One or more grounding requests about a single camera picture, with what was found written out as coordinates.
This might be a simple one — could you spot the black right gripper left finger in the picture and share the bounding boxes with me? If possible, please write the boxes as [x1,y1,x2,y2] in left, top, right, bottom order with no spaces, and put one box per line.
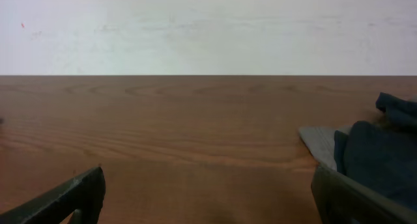
[1,167,106,224]

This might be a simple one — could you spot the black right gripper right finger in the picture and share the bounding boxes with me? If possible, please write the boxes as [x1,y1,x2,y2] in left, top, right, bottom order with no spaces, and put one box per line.
[311,165,416,223]

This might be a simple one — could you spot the navy blue shorts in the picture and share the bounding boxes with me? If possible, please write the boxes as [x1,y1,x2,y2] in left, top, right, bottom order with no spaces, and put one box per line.
[334,92,416,210]

